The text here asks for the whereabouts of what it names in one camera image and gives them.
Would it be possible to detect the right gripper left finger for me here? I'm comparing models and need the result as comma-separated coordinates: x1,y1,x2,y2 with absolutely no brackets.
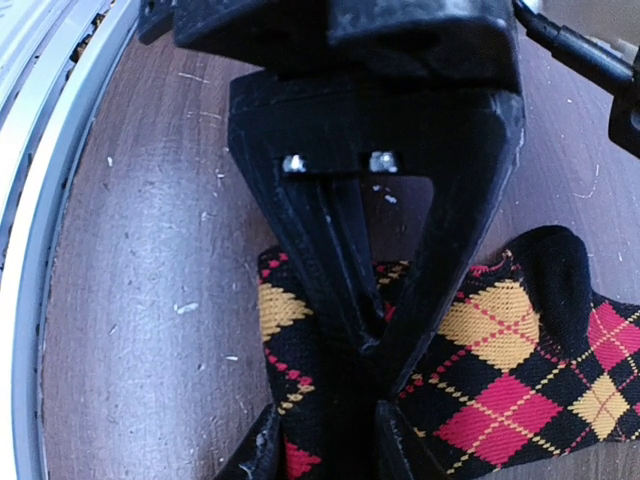
214,404,285,480

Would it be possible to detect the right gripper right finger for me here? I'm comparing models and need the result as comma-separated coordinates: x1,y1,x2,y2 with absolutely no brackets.
375,401,449,480

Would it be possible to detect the black argyle sock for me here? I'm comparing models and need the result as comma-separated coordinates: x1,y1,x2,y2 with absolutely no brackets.
258,226,639,479

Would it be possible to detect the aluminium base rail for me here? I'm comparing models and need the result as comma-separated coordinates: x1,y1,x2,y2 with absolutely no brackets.
1,1,138,479

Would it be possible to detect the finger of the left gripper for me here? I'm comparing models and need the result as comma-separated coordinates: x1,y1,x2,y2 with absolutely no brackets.
274,176,382,353
229,71,524,396

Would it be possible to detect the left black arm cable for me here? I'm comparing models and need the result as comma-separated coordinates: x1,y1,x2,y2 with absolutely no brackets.
514,0,640,161

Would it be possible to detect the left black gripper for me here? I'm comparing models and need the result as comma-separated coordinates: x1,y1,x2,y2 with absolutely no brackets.
138,0,521,93

